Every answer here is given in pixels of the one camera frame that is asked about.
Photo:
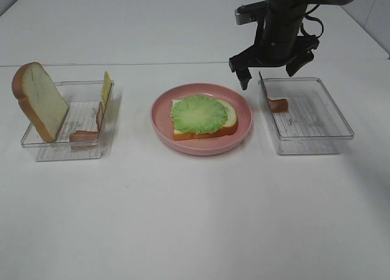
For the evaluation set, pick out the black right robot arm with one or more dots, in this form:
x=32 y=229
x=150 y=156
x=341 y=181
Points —
x=288 y=10

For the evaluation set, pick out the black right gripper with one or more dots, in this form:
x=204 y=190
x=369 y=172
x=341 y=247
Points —
x=276 y=44

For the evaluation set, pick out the green lettuce leaf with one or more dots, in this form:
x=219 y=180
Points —
x=198 y=114

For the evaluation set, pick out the upright bread slice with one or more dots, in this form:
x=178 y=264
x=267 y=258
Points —
x=40 y=100

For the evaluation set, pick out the clear plastic right bin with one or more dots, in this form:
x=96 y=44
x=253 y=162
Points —
x=313 y=123

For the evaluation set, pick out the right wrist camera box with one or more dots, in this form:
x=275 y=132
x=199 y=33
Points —
x=249 y=13

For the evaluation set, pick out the bacon strip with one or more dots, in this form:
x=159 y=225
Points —
x=86 y=131
x=276 y=105

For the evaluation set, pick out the bread slice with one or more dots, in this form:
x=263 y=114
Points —
x=40 y=100
x=229 y=128

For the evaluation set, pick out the pink round plate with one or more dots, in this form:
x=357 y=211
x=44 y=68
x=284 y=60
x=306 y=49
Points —
x=206 y=146

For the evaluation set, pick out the yellow cheese slice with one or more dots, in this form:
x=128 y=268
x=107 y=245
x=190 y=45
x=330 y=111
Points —
x=107 y=83

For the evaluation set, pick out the clear plastic bin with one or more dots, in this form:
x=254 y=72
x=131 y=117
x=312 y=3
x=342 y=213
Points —
x=313 y=123
x=76 y=94

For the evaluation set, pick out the clear plastic left bin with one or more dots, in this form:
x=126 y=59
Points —
x=76 y=94

